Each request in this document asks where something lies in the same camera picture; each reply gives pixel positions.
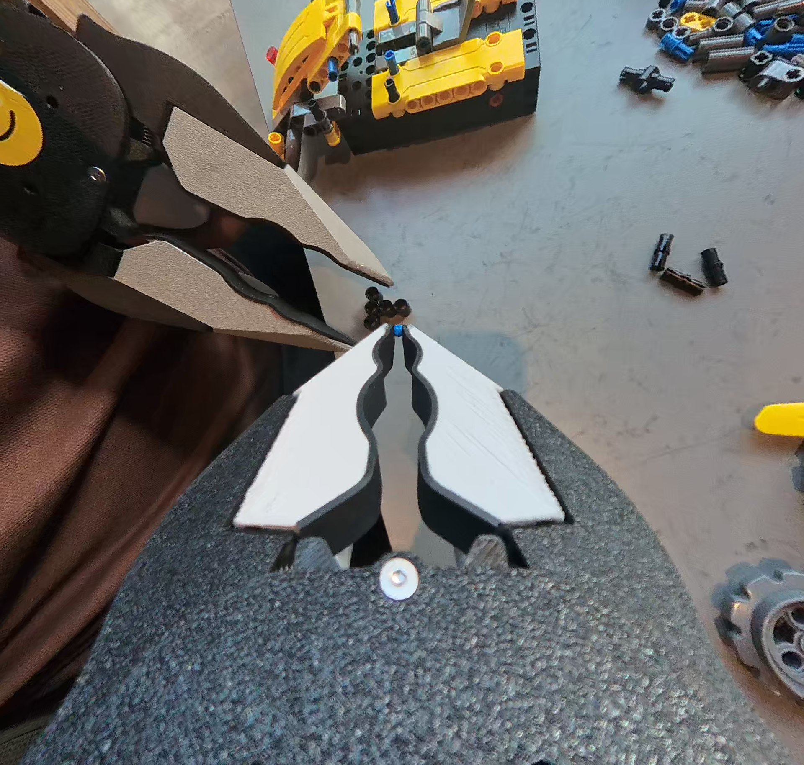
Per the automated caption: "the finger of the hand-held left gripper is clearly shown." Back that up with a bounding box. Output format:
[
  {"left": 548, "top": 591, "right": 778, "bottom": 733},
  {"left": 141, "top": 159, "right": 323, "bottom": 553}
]
[
  {"left": 161, "top": 106, "right": 395, "bottom": 288},
  {"left": 111, "top": 236, "right": 356, "bottom": 353}
]

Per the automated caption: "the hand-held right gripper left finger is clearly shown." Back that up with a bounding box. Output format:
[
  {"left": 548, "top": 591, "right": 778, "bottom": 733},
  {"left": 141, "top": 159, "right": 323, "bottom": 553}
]
[{"left": 233, "top": 326, "right": 398, "bottom": 555}]

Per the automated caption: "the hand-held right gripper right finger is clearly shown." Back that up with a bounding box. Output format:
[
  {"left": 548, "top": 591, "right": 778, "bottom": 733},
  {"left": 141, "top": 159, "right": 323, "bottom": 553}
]
[{"left": 405, "top": 326, "right": 569, "bottom": 555}]

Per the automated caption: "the black multi-hole connector piece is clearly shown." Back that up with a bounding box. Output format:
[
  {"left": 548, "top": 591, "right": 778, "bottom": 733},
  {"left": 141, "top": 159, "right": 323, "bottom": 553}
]
[{"left": 362, "top": 286, "right": 413, "bottom": 331}]

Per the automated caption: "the yellow toy vehicle model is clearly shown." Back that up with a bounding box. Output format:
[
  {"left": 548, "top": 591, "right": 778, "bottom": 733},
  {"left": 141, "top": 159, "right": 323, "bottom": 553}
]
[{"left": 264, "top": 0, "right": 542, "bottom": 185}]

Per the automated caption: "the pile of small building parts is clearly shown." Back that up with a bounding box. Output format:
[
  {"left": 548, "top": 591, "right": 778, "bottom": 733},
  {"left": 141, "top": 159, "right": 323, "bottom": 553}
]
[{"left": 585, "top": 0, "right": 804, "bottom": 103}]

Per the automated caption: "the grey desk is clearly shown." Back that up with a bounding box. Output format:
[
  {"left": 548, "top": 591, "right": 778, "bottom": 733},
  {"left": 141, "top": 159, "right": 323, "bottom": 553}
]
[{"left": 57, "top": 0, "right": 804, "bottom": 665}]

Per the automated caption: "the yellow curved panel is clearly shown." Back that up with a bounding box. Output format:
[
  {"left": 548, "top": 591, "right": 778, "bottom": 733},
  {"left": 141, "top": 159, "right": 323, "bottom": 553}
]
[{"left": 754, "top": 401, "right": 804, "bottom": 438}]

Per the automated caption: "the group of grey toothed wheels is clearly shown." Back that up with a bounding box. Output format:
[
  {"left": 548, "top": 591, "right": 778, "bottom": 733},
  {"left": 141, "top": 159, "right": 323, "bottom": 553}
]
[{"left": 713, "top": 560, "right": 804, "bottom": 706}]

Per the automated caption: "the black long axle pin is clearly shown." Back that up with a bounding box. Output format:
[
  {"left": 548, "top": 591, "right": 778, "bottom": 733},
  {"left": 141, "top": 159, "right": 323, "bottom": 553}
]
[{"left": 618, "top": 66, "right": 677, "bottom": 97}]

